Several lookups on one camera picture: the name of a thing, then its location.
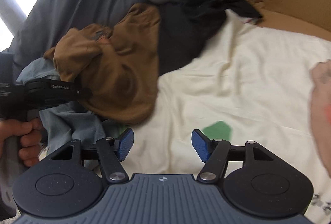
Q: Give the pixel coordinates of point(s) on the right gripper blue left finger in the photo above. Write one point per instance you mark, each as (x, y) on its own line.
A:
(124, 143)

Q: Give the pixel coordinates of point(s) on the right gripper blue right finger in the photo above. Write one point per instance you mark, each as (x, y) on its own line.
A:
(202, 145)

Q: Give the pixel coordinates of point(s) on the brown printed t-shirt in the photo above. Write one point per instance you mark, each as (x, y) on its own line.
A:
(117, 67)

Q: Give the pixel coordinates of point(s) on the person left hand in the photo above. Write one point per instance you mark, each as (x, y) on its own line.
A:
(30, 136)

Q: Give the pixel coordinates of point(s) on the grey blue denim garment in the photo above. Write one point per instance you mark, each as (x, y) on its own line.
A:
(62, 123)

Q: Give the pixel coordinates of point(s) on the cream bear print bedsheet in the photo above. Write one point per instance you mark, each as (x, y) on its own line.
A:
(256, 80)

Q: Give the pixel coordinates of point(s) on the black garment pile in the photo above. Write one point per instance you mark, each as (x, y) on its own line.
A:
(187, 25)

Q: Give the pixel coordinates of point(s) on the dark grey pillow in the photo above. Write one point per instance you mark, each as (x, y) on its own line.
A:
(49, 21)

